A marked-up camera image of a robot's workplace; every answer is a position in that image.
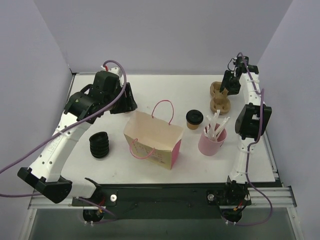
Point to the brown pulp cup carrier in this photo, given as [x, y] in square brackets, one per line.
[219, 100]

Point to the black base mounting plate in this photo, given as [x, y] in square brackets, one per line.
[168, 201]

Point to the cakes paper gift bag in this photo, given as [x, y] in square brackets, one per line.
[153, 139]

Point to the single brown paper cup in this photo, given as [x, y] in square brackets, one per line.
[192, 126]

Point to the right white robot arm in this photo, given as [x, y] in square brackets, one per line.
[253, 119]

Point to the black coffee cup lid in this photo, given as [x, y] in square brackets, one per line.
[194, 117]

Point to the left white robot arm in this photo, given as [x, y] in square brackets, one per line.
[45, 173]

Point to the pink cup holding straws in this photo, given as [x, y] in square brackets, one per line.
[209, 147]

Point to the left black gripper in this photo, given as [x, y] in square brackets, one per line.
[126, 100]

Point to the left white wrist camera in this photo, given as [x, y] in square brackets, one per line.
[115, 70]

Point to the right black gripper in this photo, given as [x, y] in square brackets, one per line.
[230, 81]

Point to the stack of black lids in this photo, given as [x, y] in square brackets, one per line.
[99, 144]

